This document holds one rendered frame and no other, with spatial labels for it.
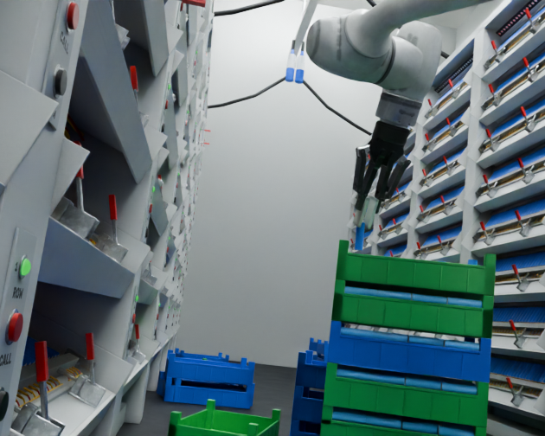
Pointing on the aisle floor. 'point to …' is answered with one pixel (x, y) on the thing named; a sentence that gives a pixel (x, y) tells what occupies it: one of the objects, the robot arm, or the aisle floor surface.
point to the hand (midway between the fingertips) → (366, 211)
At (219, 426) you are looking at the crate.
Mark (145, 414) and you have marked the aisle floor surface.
